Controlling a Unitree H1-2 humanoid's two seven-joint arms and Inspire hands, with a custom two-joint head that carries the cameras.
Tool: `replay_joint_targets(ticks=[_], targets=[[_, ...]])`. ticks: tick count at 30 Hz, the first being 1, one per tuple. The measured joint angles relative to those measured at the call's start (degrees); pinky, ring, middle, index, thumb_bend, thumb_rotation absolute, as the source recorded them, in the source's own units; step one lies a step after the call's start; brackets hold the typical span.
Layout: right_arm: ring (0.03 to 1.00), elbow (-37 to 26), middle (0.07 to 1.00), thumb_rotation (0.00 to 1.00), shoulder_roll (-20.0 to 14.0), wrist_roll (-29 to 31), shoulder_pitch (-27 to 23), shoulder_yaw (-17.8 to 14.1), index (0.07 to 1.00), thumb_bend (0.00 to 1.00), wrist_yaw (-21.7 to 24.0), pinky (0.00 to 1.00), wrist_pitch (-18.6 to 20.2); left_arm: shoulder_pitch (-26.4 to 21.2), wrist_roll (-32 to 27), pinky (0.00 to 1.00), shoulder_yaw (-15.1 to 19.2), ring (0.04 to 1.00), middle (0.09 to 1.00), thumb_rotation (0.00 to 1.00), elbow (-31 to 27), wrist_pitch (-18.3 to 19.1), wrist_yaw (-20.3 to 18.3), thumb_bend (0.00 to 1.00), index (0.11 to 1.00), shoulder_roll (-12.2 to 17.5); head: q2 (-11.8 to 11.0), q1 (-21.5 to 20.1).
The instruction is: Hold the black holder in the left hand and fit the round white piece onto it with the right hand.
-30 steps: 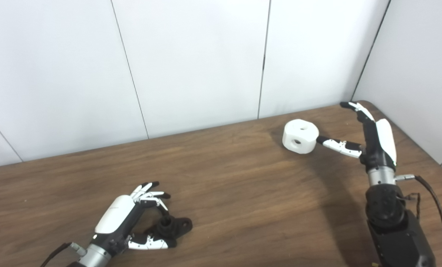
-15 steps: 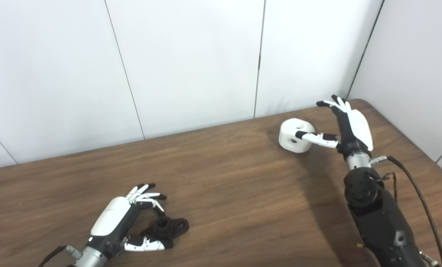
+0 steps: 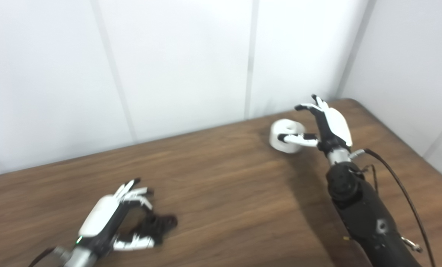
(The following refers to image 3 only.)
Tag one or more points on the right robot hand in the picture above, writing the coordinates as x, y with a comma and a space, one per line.
336, 126

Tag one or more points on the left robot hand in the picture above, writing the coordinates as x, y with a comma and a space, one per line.
98, 218

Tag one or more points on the round white piece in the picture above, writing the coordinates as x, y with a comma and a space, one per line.
286, 128

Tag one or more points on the black flanged holder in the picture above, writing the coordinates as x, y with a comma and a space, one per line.
158, 224

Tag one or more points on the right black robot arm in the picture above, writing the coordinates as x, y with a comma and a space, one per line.
365, 215

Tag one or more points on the small silver connector plug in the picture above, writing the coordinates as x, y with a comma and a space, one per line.
412, 244

